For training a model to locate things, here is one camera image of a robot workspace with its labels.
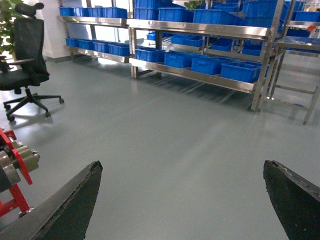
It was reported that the blue bin with red bags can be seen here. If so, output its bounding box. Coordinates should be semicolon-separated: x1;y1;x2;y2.
220;61;262;83

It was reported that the steel shelf rack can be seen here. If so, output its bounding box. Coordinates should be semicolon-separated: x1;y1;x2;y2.
58;0;285;111

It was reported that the small steel table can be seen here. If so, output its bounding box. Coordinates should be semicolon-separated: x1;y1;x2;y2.
259;36;320;125

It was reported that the black office chair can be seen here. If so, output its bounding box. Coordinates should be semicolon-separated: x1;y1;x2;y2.
0;2;65;122

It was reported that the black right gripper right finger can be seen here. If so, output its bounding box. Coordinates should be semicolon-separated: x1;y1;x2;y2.
263;160;320;240

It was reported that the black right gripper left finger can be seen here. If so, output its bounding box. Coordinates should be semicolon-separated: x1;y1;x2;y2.
0;161;103;240

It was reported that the red machine bracket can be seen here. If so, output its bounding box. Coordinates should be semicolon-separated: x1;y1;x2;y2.
0;127;40;218

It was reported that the green potted plant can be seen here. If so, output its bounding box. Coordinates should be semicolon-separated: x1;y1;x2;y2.
0;0;23;55

